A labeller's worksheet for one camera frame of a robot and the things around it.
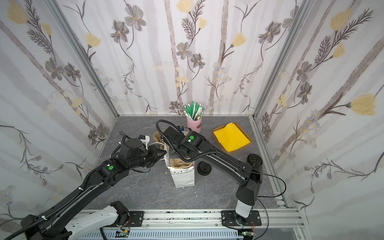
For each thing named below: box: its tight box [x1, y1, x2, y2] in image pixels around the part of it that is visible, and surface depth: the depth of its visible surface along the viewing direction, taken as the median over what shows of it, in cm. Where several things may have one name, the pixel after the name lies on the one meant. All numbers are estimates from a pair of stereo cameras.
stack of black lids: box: [197, 161, 212, 176], surface depth 90 cm
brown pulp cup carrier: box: [170, 158, 193, 169], surface depth 67 cm
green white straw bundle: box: [183, 101, 206, 121], surface depth 101 cm
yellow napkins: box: [213, 122, 251, 152], surface depth 108 cm
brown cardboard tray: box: [212, 121, 253, 155], surface depth 108 cm
